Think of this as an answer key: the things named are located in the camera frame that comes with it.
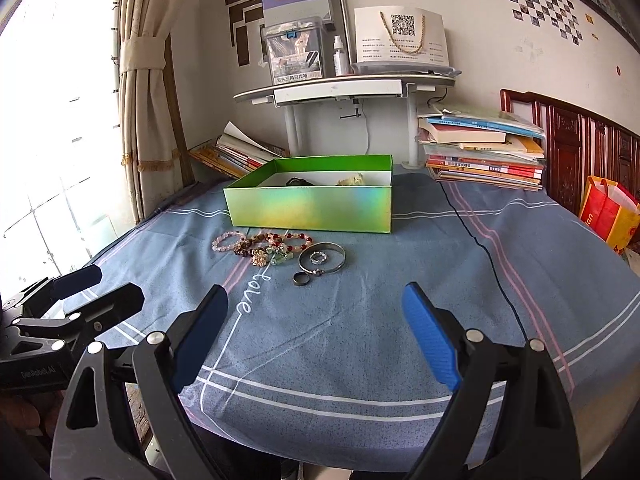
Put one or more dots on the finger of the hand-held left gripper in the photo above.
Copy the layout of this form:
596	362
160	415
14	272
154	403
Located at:
117	302
75	281

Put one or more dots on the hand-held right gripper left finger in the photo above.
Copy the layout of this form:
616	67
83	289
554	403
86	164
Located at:
200	340

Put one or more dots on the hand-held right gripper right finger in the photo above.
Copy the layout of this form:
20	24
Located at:
430	342

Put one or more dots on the gold flower brooch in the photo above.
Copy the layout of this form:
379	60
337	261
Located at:
258	258

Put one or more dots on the green jade pendant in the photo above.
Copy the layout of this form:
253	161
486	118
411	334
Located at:
281	256

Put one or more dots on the silver bangle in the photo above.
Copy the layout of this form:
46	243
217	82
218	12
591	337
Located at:
302	261

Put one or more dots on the shiny green cardboard box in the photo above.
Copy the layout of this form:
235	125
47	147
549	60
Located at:
310	210

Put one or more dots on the person's left hand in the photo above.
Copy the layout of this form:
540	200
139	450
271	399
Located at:
25	412

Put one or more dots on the blue plaid bedsheet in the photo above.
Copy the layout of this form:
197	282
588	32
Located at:
350	320

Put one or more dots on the beige curtain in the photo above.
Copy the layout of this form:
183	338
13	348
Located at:
150	135

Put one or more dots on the cream beaded ornament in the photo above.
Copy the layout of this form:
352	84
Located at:
351	180

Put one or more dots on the black accessory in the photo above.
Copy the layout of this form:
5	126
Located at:
299	181

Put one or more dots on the pile of thin booklets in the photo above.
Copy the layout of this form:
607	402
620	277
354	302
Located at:
235	155

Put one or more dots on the stack of thick books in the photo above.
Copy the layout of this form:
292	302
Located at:
480	155

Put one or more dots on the red yellow shopping bag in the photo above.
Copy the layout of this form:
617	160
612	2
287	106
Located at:
607	215

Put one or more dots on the beige curtain tieback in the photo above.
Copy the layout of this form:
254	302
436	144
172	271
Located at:
142	55

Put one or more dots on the carved wooden headboard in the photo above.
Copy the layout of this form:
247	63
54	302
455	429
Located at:
575	145

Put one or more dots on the white desk shelf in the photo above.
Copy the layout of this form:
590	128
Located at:
340	87

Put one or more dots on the grey flat case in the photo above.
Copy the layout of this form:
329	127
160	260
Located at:
405	69

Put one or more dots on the white spray bottle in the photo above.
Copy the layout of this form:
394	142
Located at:
340	60

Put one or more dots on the clear plastic storage box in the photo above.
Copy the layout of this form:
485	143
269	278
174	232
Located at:
295	55

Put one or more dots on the white paper gift bag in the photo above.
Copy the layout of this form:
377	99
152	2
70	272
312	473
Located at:
400	40

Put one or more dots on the brown wall frame stickers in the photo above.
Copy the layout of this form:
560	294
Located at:
242	25

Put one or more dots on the checkered wall photo collage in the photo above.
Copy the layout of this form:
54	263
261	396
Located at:
545	5

